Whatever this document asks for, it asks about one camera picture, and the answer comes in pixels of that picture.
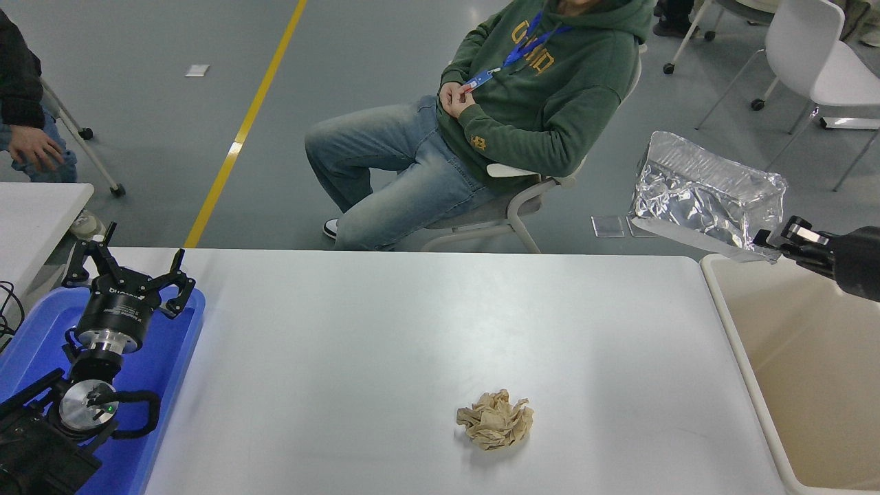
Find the crumpled tan paper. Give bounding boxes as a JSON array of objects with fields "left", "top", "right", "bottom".
[{"left": 456, "top": 389, "right": 535, "bottom": 452}]

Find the grey white chair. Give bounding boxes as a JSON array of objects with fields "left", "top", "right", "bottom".
[{"left": 392, "top": 43, "right": 648, "bottom": 254}]

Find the person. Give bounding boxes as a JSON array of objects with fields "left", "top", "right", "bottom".
[
  {"left": 842, "top": 0, "right": 880, "bottom": 47},
  {"left": 305, "top": 0, "right": 655, "bottom": 251},
  {"left": 0, "top": 8, "right": 105, "bottom": 238},
  {"left": 652, "top": 0, "right": 696, "bottom": 39}
]

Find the silver foil tray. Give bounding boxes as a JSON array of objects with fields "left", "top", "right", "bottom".
[{"left": 629, "top": 131, "right": 788, "bottom": 264}]

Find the white side table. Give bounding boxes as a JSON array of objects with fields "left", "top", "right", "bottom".
[{"left": 0, "top": 181, "right": 96, "bottom": 303}]

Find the metal chair frame with casters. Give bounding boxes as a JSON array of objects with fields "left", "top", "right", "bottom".
[{"left": 38, "top": 77, "right": 127, "bottom": 198}]

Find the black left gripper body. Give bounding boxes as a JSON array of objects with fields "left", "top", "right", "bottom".
[{"left": 74, "top": 285, "right": 164, "bottom": 344}]

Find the blue lanyard with badge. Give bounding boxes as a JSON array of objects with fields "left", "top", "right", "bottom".
[{"left": 462, "top": 10, "right": 574, "bottom": 91}]

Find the blue plastic tray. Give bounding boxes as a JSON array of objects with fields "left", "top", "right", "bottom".
[{"left": 0, "top": 285, "right": 207, "bottom": 495}]

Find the large pale bin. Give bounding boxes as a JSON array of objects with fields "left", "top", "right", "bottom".
[{"left": 700, "top": 253, "right": 880, "bottom": 495}]

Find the white shell chair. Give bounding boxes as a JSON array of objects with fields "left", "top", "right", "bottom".
[{"left": 694, "top": 0, "right": 880, "bottom": 193}]

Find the black cable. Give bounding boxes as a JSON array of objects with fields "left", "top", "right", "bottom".
[{"left": 0, "top": 280, "right": 27, "bottom": 353}]

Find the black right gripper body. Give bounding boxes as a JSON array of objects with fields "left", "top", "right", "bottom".
[{"left": 828, "top": 225, "right": 880, "bottom": 303}]

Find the chair with black casters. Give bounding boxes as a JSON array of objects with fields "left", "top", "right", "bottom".
[{"left": 662, "top": 0, "right": 784, "bottom": 112}]

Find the person's hand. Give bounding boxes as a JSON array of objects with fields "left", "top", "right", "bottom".
[{"left": 7, "top": 125, "right": 66, "bottom": 173}]

